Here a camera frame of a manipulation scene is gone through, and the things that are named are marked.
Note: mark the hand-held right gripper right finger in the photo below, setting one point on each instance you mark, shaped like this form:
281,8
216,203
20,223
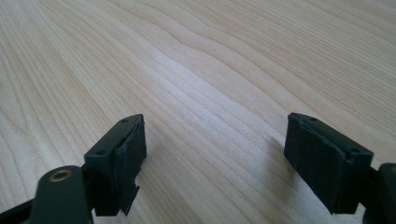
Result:
327,165

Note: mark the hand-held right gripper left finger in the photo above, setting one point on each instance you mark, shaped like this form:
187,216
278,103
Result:
118,165

